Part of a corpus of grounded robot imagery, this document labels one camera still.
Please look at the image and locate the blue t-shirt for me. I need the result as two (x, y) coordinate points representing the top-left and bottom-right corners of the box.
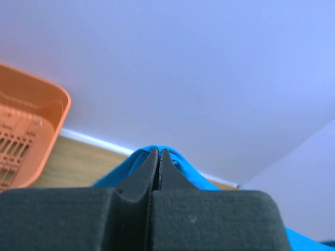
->
(93, 145), (334, 251)

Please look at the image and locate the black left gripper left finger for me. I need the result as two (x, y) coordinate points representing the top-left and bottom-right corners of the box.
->
(1, 149), (158, 250)

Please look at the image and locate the orange plastic basket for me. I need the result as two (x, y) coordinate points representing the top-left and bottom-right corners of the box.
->
(1, 63), (71, 191)

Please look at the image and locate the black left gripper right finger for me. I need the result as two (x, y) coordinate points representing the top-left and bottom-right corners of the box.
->
(150, 150), (291, 250)

